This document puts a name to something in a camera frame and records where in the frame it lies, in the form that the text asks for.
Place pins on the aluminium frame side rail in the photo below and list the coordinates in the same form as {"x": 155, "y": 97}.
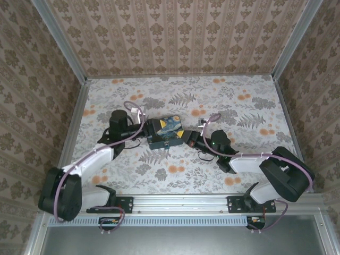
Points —
{"x": 77, "y": 117}
{"x": 292, "y": 132}

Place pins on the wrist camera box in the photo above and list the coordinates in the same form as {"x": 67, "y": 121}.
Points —
{"x": 139, "y": 111}
{"x": 202, "y": 122}

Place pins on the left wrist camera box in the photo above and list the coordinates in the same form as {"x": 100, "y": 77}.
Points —
{"x": 139, "y": 111}

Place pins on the small padlock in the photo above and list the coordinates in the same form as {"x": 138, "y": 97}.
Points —
{"x": 166, "y": 145}

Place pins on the floral print tablecloth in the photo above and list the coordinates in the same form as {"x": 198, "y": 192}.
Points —
{"x": 186, "y": 175}

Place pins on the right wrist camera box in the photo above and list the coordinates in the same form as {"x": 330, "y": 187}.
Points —
{"x": 202, "y": 122}

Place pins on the aluminium frame post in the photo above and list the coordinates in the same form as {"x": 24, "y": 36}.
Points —
{"x": 61, "y": 42}
{"x": 295, "y": 40}

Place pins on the small controller board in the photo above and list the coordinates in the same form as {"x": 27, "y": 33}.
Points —
{"x": 109, "y": 221}
{"x": 256, "y": 220}

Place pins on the starry night painted box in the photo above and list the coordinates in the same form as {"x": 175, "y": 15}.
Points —
{"x": 171, "y": 125}

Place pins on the grey metal panel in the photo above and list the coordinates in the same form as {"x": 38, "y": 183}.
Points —
{"x": 186, "y": 241}

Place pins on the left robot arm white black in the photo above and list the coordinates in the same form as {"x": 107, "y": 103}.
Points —
{"x": 98, "y": 159}

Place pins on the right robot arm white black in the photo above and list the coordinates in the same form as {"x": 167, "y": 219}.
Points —
{"x": 247, "y": 164}

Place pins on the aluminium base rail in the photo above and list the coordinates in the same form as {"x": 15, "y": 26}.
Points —
{"x": 180, "y": 204}

